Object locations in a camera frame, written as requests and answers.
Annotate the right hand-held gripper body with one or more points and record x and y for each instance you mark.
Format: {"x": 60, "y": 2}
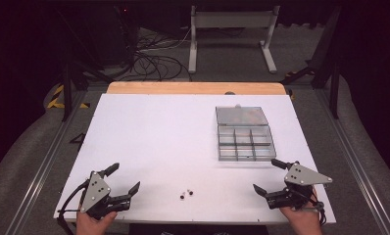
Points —
{"x": 302, "y": 178}

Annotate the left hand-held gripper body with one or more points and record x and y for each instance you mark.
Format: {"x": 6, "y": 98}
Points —
{"x": 95, "y": 192}

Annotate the person's left hand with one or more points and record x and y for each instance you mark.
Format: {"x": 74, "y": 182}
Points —
{"x": 91, "y": 225}

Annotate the person's right hand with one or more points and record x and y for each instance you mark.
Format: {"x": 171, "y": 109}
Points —
{"x": 301, "y": 220}

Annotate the clear plastic compartment box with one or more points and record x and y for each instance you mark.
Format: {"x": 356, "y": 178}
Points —
{"x": 245, "y": 137}

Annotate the small black screw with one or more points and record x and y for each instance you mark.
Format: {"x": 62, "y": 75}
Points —
{"x": 190, "y": 192}
{"x": 182, "y": 197}

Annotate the yellow black floor tape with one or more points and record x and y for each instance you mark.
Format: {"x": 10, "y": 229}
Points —
{"x": 57, "y": 98}

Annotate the black tripod stand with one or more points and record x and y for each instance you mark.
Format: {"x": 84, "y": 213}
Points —
{"x": 323, "y": 58}
{"x": 66, "y": 91}

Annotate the black equipment case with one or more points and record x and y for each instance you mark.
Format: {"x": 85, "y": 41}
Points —
{"x": 121, "y": 36}

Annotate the white metal stand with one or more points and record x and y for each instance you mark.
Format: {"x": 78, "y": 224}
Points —
{"x": 232, "y": 19}

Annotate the small black triangle bracket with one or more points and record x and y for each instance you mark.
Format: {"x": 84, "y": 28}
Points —
{"x": 78, "y": 138}

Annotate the aluminium floor rail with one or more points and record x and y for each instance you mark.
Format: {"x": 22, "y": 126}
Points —
{"x": 44, "y": 166}
{"x": 353, "y": 163}

